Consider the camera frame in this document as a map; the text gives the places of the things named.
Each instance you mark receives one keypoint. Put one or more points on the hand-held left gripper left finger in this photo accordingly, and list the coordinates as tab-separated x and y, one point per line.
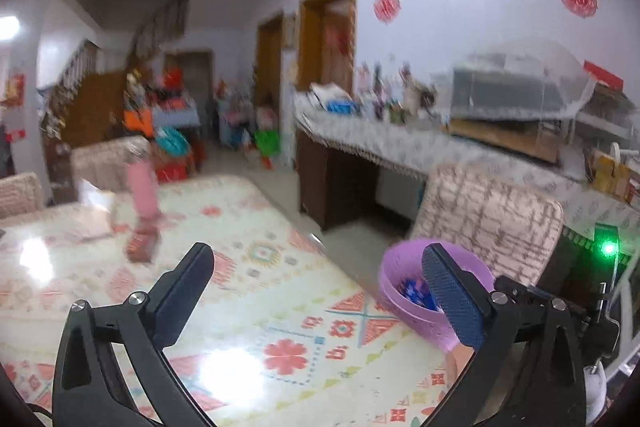
182	302

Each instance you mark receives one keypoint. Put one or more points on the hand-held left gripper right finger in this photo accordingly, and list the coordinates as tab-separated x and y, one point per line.
452	302

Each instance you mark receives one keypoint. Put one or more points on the purple plastic basket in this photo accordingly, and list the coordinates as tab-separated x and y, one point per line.
400	267

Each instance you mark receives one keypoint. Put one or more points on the dark red box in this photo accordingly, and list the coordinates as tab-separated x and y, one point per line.
141	247

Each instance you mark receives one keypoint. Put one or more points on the patterned fabric chair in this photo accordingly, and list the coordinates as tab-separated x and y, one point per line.
480	212
20	194
100	162

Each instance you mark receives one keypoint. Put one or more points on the pink thermos bottle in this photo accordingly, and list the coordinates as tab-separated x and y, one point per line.
142	187

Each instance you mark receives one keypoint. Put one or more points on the white tissue box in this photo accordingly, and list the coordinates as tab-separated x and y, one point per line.
95	217

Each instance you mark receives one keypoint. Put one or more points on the sideboard with patterned cloth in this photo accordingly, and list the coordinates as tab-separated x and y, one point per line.
400	147

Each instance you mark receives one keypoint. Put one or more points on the green bag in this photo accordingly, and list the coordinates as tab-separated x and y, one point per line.
267	143

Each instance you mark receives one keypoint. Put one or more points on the wooden staircase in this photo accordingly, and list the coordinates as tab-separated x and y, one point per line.
95	107

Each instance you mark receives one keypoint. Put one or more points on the white mesh food cover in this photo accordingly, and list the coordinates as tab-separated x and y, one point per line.
525	72

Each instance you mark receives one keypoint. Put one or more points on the wooden door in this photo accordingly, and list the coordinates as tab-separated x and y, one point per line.
330	37

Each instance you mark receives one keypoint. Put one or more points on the red wall calendar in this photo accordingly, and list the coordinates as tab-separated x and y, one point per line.
14	107

